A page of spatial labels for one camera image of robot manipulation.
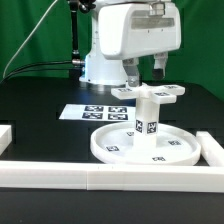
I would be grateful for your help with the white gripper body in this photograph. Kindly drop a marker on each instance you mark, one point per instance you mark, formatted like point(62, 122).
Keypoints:
point(135, 30)

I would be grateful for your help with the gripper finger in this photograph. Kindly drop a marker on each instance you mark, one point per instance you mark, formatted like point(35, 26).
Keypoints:
point(159, 67)
point(131, 68)

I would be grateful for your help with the white cross-shaped table base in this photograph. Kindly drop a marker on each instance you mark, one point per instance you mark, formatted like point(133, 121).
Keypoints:
point(163, 94)

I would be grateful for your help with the white round table top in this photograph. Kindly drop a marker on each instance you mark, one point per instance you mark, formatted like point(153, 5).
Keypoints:
point(114, 144)

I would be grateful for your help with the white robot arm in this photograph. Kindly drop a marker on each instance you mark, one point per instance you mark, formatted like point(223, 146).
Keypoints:
point(98, 70)

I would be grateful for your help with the white marker sheet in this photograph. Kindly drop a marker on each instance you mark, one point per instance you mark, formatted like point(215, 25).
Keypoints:
point(97, 113)

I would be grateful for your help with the white right fence bar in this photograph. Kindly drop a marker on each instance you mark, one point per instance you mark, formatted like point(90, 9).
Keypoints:
point(211, 150)

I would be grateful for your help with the white fence bar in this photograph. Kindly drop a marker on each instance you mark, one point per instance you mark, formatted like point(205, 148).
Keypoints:
point(17, 174)
point(5, 137)
point(211, 150)

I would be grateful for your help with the white front fence bar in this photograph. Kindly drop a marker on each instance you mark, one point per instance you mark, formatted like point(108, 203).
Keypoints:
point(17, 174)

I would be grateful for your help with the white left fence bar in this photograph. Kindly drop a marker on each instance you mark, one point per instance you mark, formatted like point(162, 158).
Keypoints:
point(5, 137)

